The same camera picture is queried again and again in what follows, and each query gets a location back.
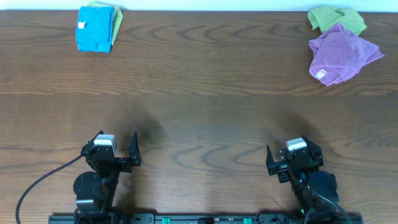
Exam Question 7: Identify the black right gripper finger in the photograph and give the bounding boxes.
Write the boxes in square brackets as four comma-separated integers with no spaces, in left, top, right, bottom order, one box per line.
[266,145,275,168]
[302,135,323,166]

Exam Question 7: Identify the purple cloth with label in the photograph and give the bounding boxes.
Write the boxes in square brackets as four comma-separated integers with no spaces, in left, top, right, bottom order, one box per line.
[308,23,384,86]

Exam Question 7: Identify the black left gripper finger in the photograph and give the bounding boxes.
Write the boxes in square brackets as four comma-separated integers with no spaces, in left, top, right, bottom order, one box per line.
[127,131,141,166]
[89,130,104,144]

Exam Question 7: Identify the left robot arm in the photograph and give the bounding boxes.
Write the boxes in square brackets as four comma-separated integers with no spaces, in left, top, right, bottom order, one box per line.
[73,131,141,223]

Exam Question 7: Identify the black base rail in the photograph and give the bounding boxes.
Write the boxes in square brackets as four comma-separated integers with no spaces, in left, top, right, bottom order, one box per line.
[48,213,349,224]

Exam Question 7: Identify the crumpled green cloth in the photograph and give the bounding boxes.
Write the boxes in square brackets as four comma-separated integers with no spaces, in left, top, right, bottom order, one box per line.
[308,6,367,35]

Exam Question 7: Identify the folded green cloth under blue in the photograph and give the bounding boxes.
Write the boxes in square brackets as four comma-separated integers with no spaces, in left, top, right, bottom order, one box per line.
[87,1,124,45]

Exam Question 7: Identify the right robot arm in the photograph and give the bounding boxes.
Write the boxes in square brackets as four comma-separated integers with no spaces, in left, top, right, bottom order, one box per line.
[266,136,339,223]

